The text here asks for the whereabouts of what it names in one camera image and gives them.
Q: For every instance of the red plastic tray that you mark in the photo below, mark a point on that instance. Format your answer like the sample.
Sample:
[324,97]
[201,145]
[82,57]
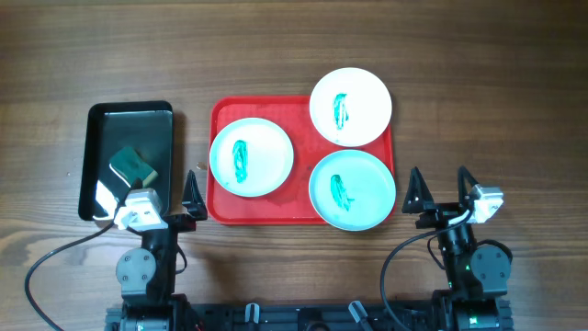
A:
[290,203]

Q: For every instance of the green yellow sponge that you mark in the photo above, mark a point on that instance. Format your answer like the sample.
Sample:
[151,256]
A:
[129,166]

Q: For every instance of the black rectangular water tray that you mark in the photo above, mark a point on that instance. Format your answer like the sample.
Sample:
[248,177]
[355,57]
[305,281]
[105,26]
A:
[147,127]

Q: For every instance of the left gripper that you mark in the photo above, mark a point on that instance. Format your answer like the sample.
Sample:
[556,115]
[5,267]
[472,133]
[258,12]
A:
[197,206]

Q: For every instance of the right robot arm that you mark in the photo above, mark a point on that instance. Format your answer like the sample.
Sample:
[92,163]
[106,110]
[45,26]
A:
[477,271]

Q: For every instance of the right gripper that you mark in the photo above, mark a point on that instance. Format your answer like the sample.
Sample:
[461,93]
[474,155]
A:
[441,212]

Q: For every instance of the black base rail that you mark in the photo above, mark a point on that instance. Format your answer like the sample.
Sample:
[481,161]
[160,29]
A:
[415,315]

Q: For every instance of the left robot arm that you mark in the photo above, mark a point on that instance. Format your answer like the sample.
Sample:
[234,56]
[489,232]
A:
[147,274]

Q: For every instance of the white plate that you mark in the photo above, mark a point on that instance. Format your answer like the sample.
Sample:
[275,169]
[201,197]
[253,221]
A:
[352,190]
[251,157]
[350,107]

